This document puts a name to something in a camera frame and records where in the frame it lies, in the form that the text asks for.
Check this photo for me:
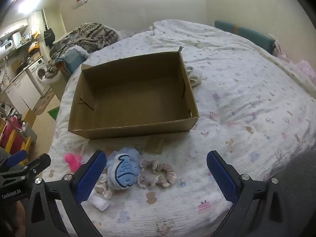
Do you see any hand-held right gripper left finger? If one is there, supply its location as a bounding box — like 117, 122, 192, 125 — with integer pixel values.
26, 150, 107, 237

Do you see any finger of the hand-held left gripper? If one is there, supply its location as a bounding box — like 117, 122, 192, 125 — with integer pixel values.
25, 153, 51, 176
6, 150, 28, 167

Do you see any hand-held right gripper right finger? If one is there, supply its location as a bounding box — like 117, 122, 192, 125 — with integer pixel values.
207, 150, 294, 237

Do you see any clear plastic packet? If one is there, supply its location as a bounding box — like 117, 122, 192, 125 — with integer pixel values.
95, 174, 114, 199

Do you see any pink rubber toy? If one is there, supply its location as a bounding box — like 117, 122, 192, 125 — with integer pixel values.
65, 153, 83, 172

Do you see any small white cloth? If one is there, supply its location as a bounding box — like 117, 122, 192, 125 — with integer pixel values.
90, 195, 110, 211

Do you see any blue fish plush toy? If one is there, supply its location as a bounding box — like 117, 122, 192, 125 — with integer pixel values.
107, 148, 140, 190

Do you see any beige lace scrunchie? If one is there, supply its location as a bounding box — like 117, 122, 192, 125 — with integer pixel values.
137, 160, 177, 187

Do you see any brown cardboard box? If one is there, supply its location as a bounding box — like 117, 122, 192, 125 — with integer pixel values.
68, 47, 200, 140

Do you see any yellow and red rack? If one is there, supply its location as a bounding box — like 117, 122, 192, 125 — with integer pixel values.
0, 115, 32, 156

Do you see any green dustpan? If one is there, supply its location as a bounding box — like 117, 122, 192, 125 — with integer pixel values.
48, 107, 60, 124

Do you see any white cabinet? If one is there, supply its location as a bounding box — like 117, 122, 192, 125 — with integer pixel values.
4, 73, 41, 114

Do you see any brown cardboard scrap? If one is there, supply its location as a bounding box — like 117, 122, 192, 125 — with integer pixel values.
144, 137, 165, 155

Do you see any printed white bedsheet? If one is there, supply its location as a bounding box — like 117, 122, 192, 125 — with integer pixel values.
41, 20, 316, 237

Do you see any white washing machine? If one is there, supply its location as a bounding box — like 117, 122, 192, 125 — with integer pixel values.
26, 59, 51, 97

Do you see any white sock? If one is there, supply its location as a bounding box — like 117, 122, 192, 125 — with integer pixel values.
185, 65, 203, 87

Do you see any teal cushion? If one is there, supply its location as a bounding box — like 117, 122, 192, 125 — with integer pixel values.
55, 48, 87, 79

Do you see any black hanging garment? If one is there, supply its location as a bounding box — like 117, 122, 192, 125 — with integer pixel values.
44, 28, 55, 47

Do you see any pink cloth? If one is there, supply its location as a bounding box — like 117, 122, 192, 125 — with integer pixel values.
273, 42, 316, 89

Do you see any patterned knit blanket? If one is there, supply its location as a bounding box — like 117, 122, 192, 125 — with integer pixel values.
44, 23, 120, 79

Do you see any teal headboard pad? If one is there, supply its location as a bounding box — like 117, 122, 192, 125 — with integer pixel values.
214, 20, 276, 55

